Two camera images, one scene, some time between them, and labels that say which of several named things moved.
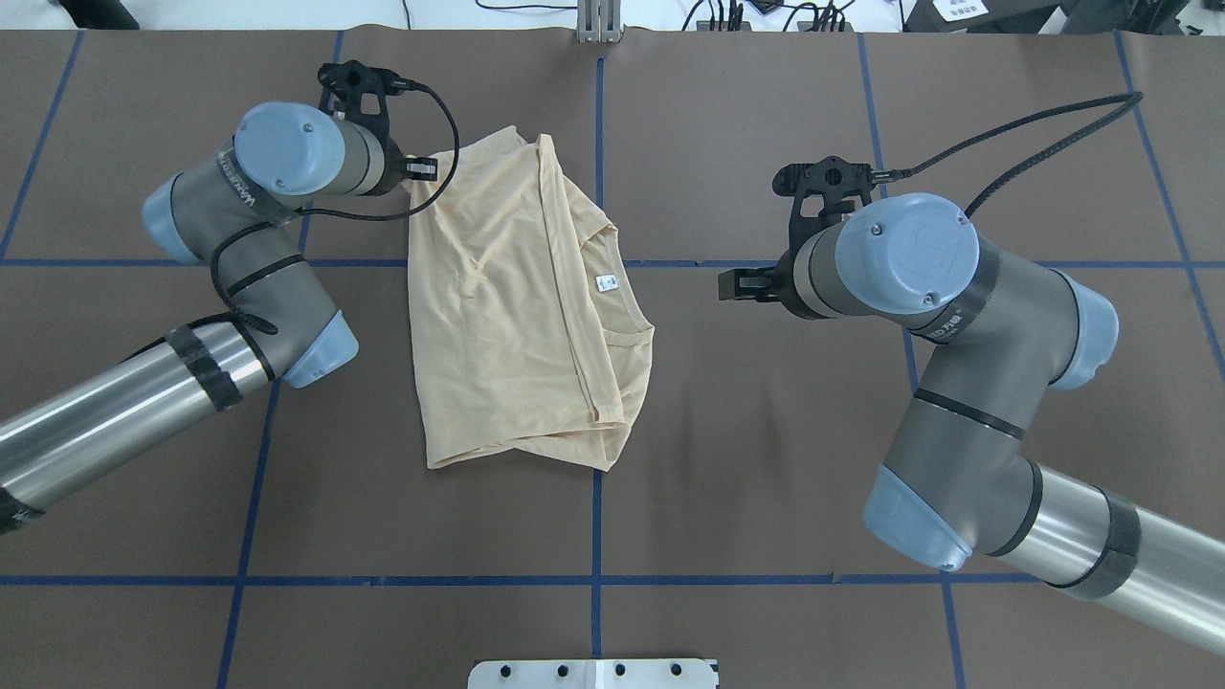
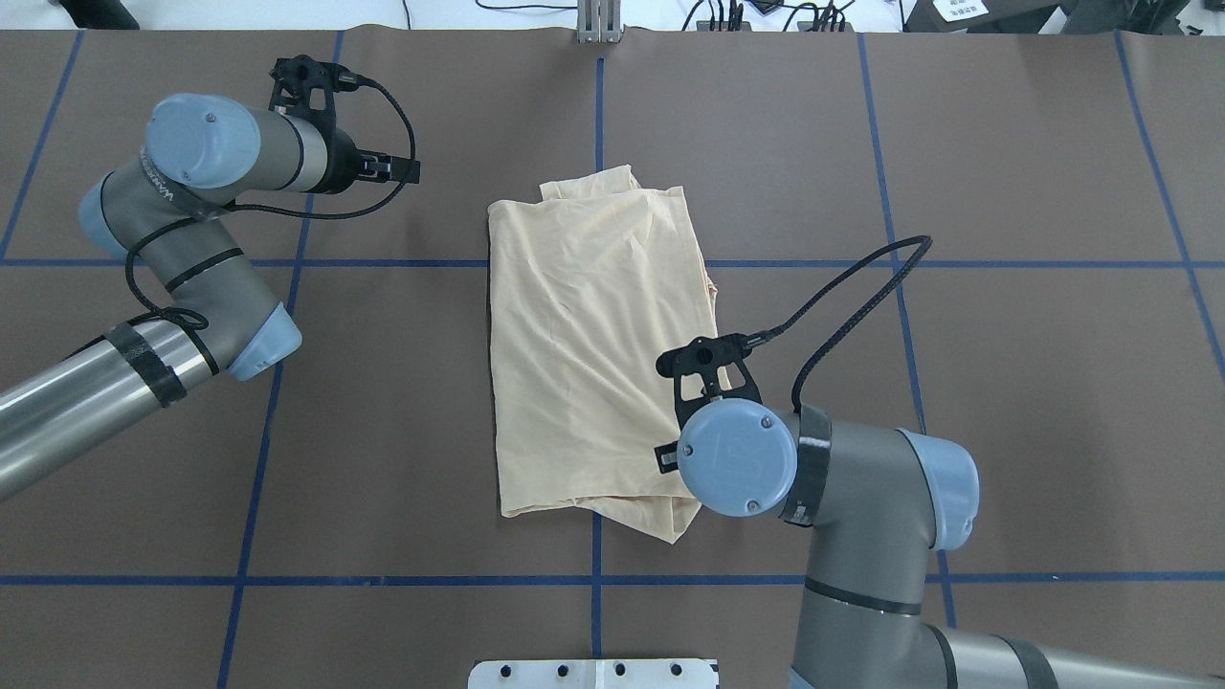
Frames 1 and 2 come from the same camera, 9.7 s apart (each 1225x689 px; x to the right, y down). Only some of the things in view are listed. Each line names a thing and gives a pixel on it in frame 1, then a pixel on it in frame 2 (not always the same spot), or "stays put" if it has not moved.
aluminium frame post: [599, 21] stays put
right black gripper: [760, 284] -> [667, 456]
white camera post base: [591, 674] stays put
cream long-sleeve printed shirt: [532, 333] -> [601, 331]
